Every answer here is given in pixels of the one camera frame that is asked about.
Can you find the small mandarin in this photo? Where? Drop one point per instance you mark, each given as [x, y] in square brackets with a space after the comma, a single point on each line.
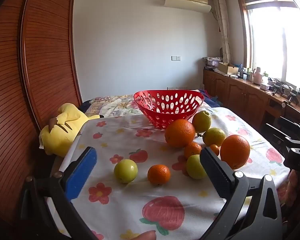
[192, 150]
[159, 175]

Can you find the patterned curtain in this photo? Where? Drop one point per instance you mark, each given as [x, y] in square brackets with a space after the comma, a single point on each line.
[223, 30]

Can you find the wooden framed window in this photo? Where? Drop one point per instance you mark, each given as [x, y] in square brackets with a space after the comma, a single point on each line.
[277, 35]

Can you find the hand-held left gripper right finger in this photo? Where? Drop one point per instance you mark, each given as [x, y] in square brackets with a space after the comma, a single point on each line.
[218, 177]

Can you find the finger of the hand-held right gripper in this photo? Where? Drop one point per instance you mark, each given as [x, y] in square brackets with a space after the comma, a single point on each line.
[277, 135]
[293, 126]

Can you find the large orange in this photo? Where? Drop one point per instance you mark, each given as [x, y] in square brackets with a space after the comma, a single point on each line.
[180, 133]
[235, 151]

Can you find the red perforated plastic basket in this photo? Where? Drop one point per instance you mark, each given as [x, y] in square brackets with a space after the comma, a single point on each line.
[168, 108]

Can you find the open cardboard box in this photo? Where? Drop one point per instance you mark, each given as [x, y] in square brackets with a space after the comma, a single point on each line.
[227, 68]

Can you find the person's right hand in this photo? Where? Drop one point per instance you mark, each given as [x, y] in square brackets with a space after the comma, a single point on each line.
[297, 187]

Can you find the floral bed blanket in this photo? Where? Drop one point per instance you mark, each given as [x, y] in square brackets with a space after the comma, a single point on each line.
[115, 103]

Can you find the white wall switch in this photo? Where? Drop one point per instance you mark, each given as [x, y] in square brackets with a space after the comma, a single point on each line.
[176, 58]

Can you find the strawberry print white tablecloth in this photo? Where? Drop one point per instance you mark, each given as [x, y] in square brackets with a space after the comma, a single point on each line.
[130, 205]

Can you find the brown wooden wardrobe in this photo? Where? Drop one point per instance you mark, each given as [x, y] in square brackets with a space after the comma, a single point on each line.
[40, 55]

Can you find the yellow plush toy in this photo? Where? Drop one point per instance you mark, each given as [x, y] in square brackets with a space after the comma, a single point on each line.
[61, 130]

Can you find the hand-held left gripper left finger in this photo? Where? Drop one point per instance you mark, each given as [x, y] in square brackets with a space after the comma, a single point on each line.
[81, 173]

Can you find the person's left hand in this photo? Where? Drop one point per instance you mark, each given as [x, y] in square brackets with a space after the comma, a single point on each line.
[145, 236]

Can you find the dark blue cloth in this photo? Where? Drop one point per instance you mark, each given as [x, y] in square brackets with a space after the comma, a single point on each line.
[215, 100]

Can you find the wall socket strip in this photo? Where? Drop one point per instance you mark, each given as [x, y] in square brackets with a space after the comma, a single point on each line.
[176, 88]

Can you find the green apple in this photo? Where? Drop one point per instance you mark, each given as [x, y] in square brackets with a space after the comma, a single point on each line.
[193, 167]
[125, 171]

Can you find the tiny mandarin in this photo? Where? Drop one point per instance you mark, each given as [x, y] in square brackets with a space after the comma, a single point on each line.
[215, 149]

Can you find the long wooden cabinet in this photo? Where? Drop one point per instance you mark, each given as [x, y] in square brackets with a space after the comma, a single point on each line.
[240, 92]

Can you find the pink plastic bottle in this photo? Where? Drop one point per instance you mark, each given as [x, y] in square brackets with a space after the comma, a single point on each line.
[258, 76]

